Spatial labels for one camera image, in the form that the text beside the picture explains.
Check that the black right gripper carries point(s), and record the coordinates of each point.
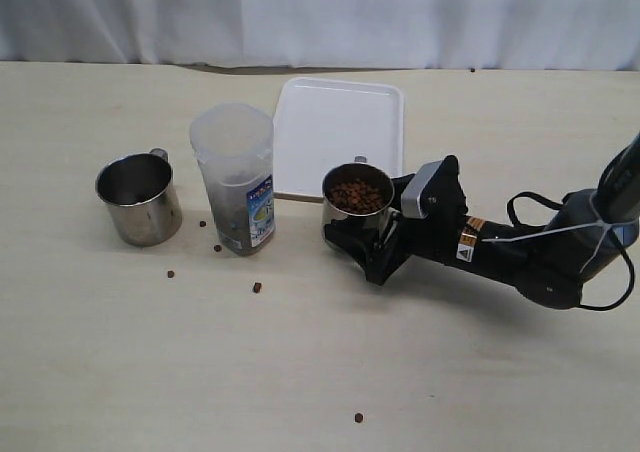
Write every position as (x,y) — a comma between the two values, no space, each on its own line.
(432,238)

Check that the steel mug with kibble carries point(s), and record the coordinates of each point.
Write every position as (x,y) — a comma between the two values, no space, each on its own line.
(357,194)

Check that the clear plastic container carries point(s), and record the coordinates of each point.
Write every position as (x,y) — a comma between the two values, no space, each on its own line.
(233,147)

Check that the white plastic tray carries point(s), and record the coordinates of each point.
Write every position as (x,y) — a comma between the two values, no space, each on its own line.
(322,123)

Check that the white backdrop curtain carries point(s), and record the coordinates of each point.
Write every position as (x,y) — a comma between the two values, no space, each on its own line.
(391,34)

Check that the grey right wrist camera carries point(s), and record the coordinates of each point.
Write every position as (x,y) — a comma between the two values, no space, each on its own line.
(420,192)

